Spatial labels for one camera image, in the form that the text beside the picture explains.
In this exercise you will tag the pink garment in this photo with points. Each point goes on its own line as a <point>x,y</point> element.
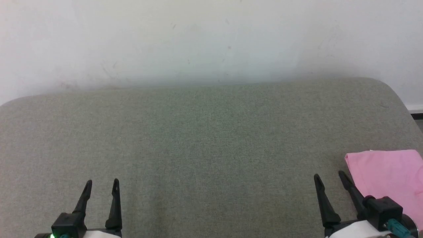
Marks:
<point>386,172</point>

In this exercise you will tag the white wall baseboard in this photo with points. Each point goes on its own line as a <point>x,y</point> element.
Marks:
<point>417,109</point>

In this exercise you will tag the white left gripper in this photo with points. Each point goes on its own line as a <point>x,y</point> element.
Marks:
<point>102,234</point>

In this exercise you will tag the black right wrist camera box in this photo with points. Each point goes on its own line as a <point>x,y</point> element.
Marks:
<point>383,210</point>

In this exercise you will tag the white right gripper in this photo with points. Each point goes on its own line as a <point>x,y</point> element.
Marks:
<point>357,230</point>

